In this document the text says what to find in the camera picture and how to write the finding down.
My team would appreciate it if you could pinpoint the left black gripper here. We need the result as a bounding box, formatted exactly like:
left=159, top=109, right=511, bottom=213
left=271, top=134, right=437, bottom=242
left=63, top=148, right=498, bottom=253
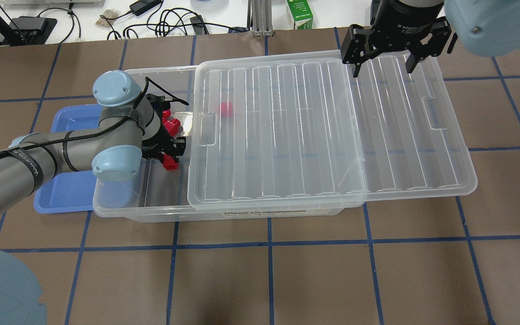
left=142, top=94, right=186, bottom=162

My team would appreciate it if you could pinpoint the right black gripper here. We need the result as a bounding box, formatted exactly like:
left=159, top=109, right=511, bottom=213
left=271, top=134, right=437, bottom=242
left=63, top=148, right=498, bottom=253
left=340, top=0, right=453, bottom=78

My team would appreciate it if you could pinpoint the clear plastic box lid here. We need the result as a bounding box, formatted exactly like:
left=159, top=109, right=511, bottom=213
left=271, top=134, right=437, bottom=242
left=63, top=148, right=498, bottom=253
left=186, top=50, right=478, bottom=213

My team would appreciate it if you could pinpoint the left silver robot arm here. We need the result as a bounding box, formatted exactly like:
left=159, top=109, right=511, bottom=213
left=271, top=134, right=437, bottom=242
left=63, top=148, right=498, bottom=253
left=0, top=70, right=189, bottom=214

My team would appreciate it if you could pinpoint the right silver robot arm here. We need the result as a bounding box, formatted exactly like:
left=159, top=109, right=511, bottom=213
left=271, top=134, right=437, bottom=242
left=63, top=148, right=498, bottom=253
left=340, top=0, right=520, bottom=78

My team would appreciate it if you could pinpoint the red block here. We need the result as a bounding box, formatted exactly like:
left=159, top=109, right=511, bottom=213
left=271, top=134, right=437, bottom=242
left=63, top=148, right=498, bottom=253
left=162, top=109, right=171, bottom=120
left=162, top=118, right=181, bottom=137
left=158, top=153, right=179, bottom=171

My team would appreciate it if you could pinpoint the clear plastic storage box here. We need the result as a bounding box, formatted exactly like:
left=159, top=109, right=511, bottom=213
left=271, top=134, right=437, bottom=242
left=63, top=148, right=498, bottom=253
left=92, top=66, right=364, bottom=223

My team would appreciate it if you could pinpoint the blue plastic tray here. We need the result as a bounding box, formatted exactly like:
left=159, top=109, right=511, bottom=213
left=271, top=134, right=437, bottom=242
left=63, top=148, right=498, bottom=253
left=33, top=104, right=101, bottom=214

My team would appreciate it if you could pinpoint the green white carton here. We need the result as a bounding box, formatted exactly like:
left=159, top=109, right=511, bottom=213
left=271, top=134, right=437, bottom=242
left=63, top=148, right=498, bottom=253
left=286, top=0, right=314, bottom=30

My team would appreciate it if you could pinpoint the black power adapter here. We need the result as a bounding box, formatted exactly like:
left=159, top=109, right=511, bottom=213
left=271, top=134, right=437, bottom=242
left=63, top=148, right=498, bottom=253
left=129, top=0, right=163, bottom=16

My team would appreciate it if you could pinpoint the aluminium frame post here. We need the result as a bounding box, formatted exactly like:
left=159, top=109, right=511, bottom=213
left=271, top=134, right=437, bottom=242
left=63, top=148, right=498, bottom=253
left=247, top=0, right=274, bottom=37

